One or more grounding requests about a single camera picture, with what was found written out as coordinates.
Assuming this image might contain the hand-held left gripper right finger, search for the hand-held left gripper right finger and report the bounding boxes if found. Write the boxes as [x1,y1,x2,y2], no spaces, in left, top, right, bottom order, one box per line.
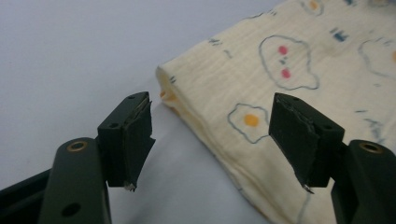
[268,91,346,194]

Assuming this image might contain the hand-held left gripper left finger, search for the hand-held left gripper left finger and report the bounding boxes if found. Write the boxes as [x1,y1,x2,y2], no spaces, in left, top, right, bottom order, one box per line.
[97,91,156,192]

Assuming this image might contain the cream cloth with egg print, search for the cream cloth with egg print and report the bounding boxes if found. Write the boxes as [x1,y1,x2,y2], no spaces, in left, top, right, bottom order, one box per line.
[155,0,396,224]

